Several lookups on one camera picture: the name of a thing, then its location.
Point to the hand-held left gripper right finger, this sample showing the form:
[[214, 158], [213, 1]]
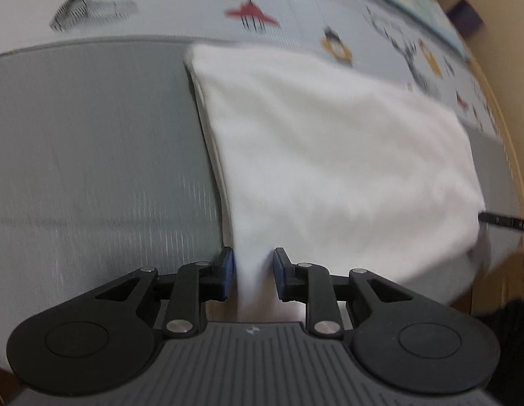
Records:
[[279, 275]]

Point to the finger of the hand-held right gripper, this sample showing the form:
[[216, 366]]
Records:
[[505, 220]]

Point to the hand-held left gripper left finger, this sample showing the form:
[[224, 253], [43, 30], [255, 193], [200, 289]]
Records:
[[227, 275]]

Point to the white t-shirt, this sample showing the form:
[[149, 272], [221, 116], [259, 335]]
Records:
[[329, 156]]

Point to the grey printed mat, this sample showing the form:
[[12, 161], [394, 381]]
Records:
[[97, 135]]

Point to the purple box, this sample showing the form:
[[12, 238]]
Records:
[[467, 15]]

